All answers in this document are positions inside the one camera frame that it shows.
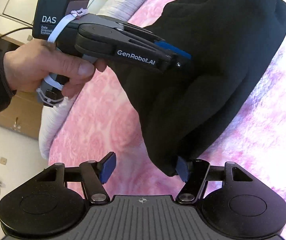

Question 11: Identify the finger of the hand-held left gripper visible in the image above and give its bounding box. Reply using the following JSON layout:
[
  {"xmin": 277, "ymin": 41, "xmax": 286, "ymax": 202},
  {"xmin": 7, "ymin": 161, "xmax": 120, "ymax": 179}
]
[
  {"xmin": 118, "ymin": 22, "xmax": 192, "ymax": 61},
  {"xmin": 113, "ymin": 34, "xmax": 191, "ymax": 73}
]

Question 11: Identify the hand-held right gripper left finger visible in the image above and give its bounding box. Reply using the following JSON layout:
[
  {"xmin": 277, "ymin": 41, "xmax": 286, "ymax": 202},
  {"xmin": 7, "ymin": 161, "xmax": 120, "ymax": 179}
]
[{"xmin": 33, "ymin": 152, "xmax": 117, "ymax": 204}]

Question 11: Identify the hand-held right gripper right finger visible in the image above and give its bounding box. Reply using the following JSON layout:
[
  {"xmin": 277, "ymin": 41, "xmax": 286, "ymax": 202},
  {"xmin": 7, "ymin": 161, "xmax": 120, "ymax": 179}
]
[{"xmin": 175, "ymin": 156, "xmax": 254, "ymax": 204}]

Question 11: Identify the black jacket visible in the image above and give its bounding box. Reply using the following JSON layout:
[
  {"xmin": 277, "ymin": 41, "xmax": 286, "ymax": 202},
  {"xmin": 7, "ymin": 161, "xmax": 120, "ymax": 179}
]
[{"xmin": 107, "ymin": 0, "xmax": 286, "ymax": 178}]

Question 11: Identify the person's left hand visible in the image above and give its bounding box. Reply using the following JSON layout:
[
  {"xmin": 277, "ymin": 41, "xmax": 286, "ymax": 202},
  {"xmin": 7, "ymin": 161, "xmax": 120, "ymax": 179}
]
[{"xmin": 3, "ymin": 39, "xmax": 107, "ymax": 98}]

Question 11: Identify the pink floral blanket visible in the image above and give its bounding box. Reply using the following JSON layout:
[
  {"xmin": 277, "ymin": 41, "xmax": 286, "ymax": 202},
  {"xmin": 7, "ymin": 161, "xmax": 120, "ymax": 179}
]
[{"xmin": 48, "ymin": 0, "xmax": 286, "ymax": 238}]

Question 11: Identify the wooden door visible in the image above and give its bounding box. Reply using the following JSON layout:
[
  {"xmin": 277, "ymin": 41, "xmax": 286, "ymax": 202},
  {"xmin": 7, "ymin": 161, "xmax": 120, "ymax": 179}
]
[{"xmin": 0, "ymin": 90, "xmax": 44, "ymax": 140}]

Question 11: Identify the black cable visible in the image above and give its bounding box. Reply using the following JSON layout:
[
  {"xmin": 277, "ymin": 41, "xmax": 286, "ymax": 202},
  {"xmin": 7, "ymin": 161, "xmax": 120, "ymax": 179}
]
[{"xmin": 0, "ymin": 25, "xmax": 34, "ymax": 48}]

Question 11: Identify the silver door handle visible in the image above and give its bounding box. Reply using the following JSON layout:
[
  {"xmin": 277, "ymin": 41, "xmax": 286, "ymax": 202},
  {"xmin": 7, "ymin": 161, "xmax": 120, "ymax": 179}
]
[{"xmin": 11, "ymin": 116, "xmax": 22, "ymax": 132}]

